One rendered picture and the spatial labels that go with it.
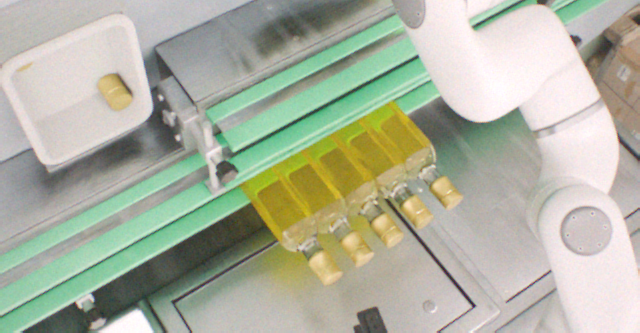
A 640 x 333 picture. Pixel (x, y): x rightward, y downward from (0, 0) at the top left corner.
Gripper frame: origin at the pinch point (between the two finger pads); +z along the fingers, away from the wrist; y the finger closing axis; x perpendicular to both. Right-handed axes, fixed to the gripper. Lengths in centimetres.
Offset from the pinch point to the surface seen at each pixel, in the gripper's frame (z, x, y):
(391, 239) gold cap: 11.6, -8.1, 1.0
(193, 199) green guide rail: 25.8, 18.5, 3.9
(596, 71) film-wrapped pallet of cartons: 189, -258, -265
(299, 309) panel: 10.4, 6.6, -12.9
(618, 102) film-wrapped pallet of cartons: 167, -264, -272
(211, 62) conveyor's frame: 41.1, 10.7, 15.2
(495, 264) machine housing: 8.5, -28.8, -16.4
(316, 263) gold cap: 11.3, 4.0, 1.3
